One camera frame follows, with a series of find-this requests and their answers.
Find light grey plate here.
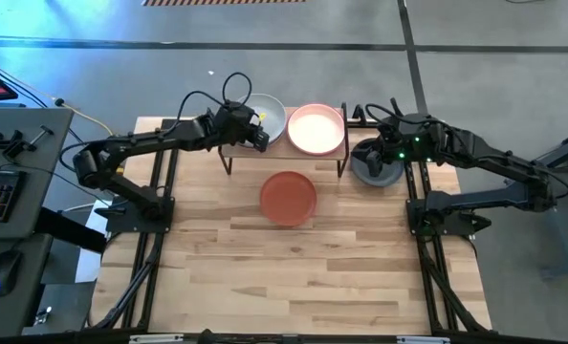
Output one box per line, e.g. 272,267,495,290
237,93,289,147

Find dark orange plate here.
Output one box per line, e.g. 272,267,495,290
259,170,318,227

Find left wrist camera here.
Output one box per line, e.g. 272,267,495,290
216,102,256,124

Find black bar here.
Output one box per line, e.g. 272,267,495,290
33,207,108,254

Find black floor cable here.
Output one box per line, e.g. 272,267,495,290
0,56,118,163

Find wooden shelf black metal legs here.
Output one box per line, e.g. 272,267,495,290
216,98,357,179

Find grey metal stand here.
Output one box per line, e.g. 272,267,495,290
503,123,568,281

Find dark grey plate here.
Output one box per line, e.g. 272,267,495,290
349,137,405,188

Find black aluminium table frame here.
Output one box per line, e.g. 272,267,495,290
85,117,495,344

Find small silver clamp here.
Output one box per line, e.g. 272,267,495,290
33,305,54,326

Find yellow cable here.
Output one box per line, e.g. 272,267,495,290
0,54,122,172

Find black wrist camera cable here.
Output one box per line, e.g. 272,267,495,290
173,71,254,125

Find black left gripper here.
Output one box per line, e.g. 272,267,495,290
214,121,271,154

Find white sheet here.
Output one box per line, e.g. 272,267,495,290
76,200,118,283

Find pale peach plate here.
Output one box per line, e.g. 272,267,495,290
287,103,346,157

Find black clamp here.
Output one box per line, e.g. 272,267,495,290
0,124,55,163

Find grey desk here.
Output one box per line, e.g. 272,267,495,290
0,107,97,340

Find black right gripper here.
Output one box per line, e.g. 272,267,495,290
365,126,413,179

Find black computer mouse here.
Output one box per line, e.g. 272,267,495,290
0,247,25,298

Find silver metal bracket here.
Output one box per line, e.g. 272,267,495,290
129,333,185,344
397,335,451,344

